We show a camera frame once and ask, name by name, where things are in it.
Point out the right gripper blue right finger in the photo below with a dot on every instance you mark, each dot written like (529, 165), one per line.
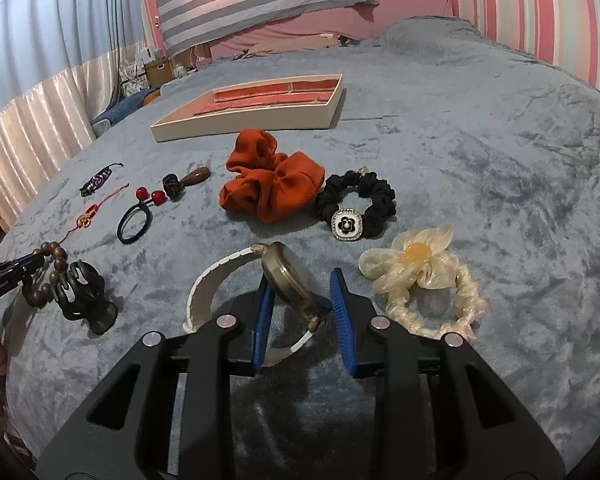
(373, 346)

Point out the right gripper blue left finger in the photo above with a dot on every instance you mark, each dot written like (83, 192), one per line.
(229, 344)

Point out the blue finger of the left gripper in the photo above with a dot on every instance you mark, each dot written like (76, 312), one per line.
(14, 273)

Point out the white strap wrist watch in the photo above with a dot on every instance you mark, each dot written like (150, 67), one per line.
(291, 281)

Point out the cream flower scrunchie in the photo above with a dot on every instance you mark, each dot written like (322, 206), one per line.
(422, 258)

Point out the red string bracelet gold charm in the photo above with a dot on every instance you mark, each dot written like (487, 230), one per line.
(84, 220)

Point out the black scrunchie with charm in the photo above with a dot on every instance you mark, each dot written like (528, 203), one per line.
(356, 205)

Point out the black hair tie red beads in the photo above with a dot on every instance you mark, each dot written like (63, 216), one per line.
(136, 221)

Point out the orange fabric scrunchie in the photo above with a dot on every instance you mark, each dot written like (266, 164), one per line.
(269, 185)

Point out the cream jewelry tray red lining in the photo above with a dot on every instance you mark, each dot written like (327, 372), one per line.
(288, 103)

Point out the cream shiny curtain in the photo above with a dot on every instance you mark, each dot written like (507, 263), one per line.
(49, 124)

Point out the grey plush bed blanket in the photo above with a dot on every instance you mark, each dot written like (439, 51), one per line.
(500, 146)

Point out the blue denim cloth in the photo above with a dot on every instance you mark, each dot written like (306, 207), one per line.
(122, 109)

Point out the brown cardboard storage box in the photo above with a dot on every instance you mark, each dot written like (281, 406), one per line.
(159, 72)

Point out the beige folded cloth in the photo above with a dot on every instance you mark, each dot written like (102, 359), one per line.
(303, 43)

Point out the pink headboard cushion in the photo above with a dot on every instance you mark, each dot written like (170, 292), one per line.
(350, 23)

